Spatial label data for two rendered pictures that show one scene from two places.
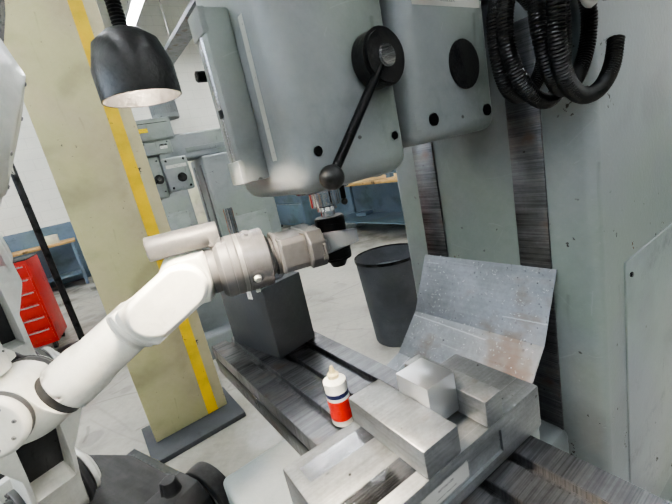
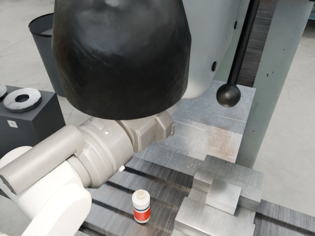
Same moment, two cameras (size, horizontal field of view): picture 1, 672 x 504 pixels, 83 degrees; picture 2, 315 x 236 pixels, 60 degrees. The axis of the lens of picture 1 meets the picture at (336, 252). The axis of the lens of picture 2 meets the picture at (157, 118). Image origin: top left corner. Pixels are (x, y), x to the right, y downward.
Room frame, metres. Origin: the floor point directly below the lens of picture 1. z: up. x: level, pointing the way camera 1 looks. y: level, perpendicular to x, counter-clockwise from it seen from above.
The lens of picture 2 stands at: (0.27, 0.21, 1.53)
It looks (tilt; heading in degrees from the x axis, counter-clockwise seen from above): 42 degrees down; 326
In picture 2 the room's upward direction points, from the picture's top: straight up
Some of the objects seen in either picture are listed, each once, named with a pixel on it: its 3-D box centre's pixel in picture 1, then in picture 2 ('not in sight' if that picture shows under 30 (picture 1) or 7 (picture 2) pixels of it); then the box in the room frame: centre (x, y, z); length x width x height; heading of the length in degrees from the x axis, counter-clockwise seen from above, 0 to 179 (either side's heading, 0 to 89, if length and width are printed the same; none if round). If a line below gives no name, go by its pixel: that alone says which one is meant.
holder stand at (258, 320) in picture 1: (264, 306); (18, 123); (0.96, 0.22, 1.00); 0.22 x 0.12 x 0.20; 43
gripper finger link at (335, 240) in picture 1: (339, 239); (170, 110); (0.56, -0.01, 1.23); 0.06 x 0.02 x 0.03; 108
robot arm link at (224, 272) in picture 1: (198, 264); (54, 169); (0.53, 0.20, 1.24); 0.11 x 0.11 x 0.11; 18
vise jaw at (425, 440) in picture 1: (399, 422); (213, 226); (0.43, -0.03, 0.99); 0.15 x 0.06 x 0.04; 31
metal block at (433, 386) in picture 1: (427, 391); (221, 200); (0.46, -0.08, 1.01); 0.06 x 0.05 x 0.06; 31
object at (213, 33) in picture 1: (230, 101); not in sight; (0.53, 0.09, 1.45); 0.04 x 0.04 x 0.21; 33
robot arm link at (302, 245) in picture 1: (278, 254); (120, 132); (0.56, 0.09, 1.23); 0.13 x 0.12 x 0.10; 18
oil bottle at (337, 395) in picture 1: (337, 393); (141, 203); (0.58, 0.05, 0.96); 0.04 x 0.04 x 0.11
